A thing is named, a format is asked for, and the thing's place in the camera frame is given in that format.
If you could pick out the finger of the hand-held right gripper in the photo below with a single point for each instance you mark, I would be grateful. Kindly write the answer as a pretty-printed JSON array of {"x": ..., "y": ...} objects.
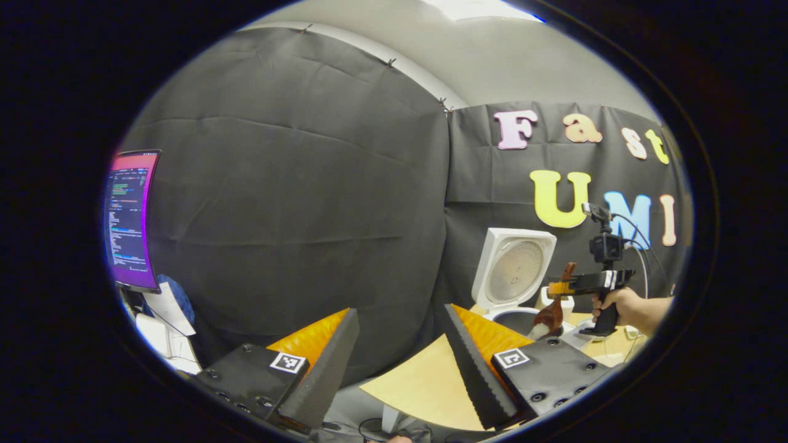
[{"x": 561, "y": 287}]

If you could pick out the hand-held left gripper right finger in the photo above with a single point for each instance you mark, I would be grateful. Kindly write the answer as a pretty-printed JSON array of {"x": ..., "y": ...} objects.
[{"x": 471, "y": 375}]

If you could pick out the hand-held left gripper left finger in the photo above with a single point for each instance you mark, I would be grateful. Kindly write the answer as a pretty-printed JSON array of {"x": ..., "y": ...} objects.
[{"x": 329, "y": 375}]

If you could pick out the brown wooden spoon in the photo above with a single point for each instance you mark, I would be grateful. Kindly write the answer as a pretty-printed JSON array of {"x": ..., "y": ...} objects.
[{"x": 550, "y": 317}]

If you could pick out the white rice cooker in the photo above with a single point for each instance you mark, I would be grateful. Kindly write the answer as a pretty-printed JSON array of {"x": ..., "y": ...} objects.
[{"x": 514, "y": 271}]

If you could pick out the blue cloth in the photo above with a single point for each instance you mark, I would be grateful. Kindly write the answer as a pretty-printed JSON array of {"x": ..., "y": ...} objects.
[{"x": 181, "y": 298}]

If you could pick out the white paper sheet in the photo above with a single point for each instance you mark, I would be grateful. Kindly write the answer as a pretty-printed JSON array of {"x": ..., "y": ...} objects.
[{"x": 166, "y": 311}]

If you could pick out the black backdrop cloth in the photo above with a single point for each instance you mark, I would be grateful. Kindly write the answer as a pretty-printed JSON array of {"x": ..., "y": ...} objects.
[{"x": 295, "y": 203}]

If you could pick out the computer monitor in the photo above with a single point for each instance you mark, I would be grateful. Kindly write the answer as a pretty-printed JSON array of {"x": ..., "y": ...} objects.
[{"x": 130, "y": 215}]

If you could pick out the ceiling light panel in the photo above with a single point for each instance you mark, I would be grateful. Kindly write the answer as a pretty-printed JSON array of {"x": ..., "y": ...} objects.
[{"x": 480, "y": 7}]

